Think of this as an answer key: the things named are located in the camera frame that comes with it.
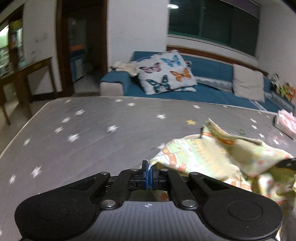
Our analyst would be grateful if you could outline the patterned green children's garment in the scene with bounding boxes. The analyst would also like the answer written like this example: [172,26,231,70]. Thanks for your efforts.
[149,120,295,240]

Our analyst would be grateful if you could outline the pink tissue box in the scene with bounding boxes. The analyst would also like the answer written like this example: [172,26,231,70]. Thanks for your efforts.
[274,109,296,141]

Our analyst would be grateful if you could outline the round beige storage bag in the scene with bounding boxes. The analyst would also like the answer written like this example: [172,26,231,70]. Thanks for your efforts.
[183,133,202,140]

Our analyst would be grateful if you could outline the orange plush toy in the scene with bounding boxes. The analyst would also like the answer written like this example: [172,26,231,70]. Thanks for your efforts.
[279,83,295,102]

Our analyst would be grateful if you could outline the panda plush toy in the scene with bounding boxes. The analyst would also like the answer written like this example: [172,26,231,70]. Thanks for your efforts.
[268,73,280,89]

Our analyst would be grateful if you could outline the beige cushion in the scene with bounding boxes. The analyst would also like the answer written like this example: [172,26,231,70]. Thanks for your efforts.
[232,64,265,102]

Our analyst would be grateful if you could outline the butterfly print pillow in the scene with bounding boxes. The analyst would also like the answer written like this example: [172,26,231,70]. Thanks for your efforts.
[133,50,197,95]

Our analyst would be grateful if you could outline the cream cloth on sofa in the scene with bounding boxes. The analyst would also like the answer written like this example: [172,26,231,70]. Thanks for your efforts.
[111,61,138,77]

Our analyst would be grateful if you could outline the blue sofa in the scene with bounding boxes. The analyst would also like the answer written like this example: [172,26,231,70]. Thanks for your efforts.
[100,55,295,113]

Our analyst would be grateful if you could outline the dark window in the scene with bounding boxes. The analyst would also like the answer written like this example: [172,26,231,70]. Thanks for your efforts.
[168,0,260,56]

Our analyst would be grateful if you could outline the dark wooden side table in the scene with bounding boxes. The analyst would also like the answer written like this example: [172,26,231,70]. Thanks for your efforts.
[1,57,58,126]

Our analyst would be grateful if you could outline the dark wooden doorway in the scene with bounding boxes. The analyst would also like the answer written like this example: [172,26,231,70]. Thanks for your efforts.
[56,1,108,97]

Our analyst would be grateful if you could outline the wooden display cabinet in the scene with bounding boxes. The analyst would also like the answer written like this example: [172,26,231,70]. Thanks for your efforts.
[1,4,24,77]

